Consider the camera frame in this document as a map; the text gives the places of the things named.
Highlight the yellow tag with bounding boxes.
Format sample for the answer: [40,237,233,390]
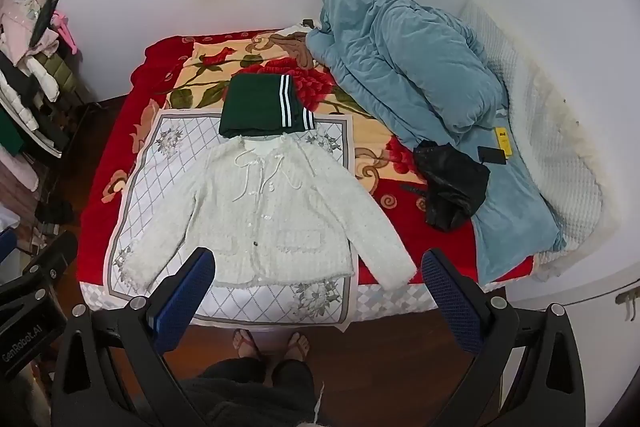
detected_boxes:
[495,127,513,158]

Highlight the folded dark green garment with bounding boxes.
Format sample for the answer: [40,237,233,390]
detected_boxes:
[219,74,314,139]

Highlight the person's foot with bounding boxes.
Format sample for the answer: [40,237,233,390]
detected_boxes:
[283,332,310,362]
[232,329,262,360]

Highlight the person's right foot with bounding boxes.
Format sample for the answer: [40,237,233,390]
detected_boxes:
[283,332,310,362]

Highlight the white fluffy knit cardigan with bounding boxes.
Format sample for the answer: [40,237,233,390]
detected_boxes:
[122,135,416,291]

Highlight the clothes rack with garments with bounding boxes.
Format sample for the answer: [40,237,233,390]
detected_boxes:
[1,0,90,225]

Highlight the white textured pillow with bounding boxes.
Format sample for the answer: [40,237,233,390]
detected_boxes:
[460,0,620,281]

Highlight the red floral bed blanket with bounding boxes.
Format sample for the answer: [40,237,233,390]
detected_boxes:
[75,26,535,303]

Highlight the person's dark trousers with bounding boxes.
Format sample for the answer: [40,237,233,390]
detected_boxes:
[181,358,317,426]

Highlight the white grid floral mat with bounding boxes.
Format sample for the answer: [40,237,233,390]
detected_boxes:
[102,108,358,331]

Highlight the person's left foot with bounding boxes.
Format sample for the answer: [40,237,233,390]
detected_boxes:
[232,329,262,360]

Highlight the black shiny plastic bag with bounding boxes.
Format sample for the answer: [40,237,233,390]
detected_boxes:
[413,140,490,232]

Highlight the blue quilted duvet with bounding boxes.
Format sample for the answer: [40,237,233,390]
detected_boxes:
[306,0,565,283]

